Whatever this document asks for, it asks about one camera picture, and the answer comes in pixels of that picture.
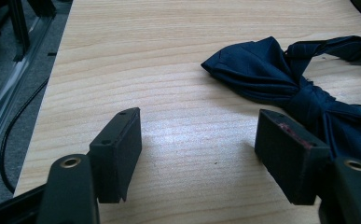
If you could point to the navy blue bow tie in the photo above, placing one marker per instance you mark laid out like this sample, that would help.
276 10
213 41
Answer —
262 71

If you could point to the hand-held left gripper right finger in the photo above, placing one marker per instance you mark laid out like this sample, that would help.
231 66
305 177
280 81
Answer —
290 155

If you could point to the black metal stand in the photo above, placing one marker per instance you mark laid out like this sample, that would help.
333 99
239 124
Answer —
19 28

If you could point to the aluminium frame rail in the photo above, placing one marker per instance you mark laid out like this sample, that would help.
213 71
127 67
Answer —
11 90

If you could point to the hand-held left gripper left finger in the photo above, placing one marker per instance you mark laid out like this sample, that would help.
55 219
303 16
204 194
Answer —
114 155

